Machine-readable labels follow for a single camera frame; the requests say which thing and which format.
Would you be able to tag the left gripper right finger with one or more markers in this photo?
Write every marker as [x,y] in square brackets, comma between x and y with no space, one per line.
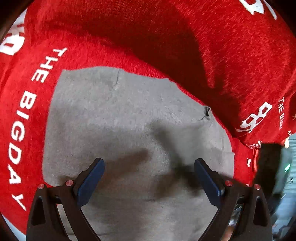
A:
[229,195]

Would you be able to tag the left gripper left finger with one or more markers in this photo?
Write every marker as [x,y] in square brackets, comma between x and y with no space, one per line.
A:
[44,219]

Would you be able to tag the grey knit sweater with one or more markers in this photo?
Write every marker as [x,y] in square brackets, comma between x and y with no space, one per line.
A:
[149,134]

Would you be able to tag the red blanket with white lettering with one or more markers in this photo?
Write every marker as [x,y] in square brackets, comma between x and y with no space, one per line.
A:
[235,57]

